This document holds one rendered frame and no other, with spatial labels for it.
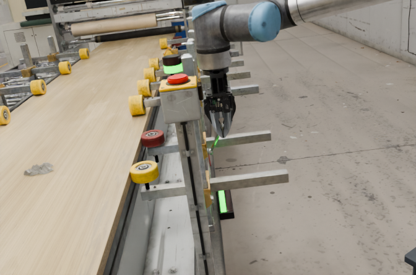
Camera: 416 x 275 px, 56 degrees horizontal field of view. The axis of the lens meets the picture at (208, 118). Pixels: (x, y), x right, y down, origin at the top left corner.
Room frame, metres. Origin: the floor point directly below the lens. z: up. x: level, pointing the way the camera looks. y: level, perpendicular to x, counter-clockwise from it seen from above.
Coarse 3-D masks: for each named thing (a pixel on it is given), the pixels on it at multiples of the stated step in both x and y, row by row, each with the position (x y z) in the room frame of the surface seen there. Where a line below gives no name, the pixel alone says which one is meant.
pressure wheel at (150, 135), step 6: (150, 132) 1.29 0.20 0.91; (156, 132) 1.30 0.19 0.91; (162, 132) 1.28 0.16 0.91; (144, 138) 1.25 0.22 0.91; (150, 138) 1.24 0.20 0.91; (156, 138) 1.24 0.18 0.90; (162, 138) 1.26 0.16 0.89; (144, 144) 1.25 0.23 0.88; (150, 144) 1.24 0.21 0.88; (156, 144) 1.24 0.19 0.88; (156, 156) 1.28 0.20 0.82; (156, 162) 1.28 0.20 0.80
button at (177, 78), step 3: (174, 75) 0.74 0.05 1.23; (177, 75) 0.74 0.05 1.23; (180, 75) 0.74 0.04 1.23; (183, 75) 0.73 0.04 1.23; (168, 78) 0.72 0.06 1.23; (171, 78) 0.72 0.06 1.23; (174, 78) 0.72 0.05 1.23; (177, 78) 0.71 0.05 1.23; (180, 78) 0.71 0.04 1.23; (183, 78) 0.72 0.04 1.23; (186, 78) 0.72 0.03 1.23; (168, 81) 0.72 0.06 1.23; (171, 81) 0.71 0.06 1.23; (174, 81) 0.71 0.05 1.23; (177, 81) 0.71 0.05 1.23; (180, 81) 0.71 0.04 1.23; (183, 81) 0.71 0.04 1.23
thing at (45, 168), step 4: (44, 164) 1.13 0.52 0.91; (48, 164) 1.13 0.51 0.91; (28, 168) 1.10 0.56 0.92; (32, 168) 1.10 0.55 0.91; (36, 168) 1.10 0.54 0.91; (40, 168) 1.09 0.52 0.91; (44, 168) 1.09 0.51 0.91; (48, 168) 1.10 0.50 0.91; (52, 168) 1.11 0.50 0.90; (24, 172) 1.09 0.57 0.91; (28, 172) 1.09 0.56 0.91; (32, 172) 1.08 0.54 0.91; (36, 172) 1.08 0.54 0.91; (40, 172) 1.09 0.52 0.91; (44, 172) 1.09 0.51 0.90; (48, 172) 1.08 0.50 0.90
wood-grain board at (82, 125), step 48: (96, 48) 3.50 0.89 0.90; (144, 48) 3.16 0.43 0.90; (48, 96) 2.03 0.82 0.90; (96, 96) 1.90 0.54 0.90; (0, 144) 1.39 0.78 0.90; (48, 144) 1.32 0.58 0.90; (96, 144) 1.26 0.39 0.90; (0, 192) 1.00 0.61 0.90; (48, 192) 0.96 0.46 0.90; (96, 192) 0.93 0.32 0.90; (0, 240) 0.76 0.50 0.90; (48, 240) 0.74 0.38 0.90; (96, 240) 0.72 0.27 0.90
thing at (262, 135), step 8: (232, 136) 1.27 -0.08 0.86; (240, 136) 1.26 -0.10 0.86; (248, 136) 1.26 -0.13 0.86; (256, 136) 1.26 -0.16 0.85; (264, 136) 1.26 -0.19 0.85; (168, 144) 1.27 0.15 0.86; (176, 144) 1.27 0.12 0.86; (208, 144) 1.26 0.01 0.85; (216, 144) 1.26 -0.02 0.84; (224, 144) 1.26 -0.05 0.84; (232, 144) 1.26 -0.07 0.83; (152, 152) 1.26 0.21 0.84; (160, 152) 1.26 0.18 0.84; (168, 152) 1.27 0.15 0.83
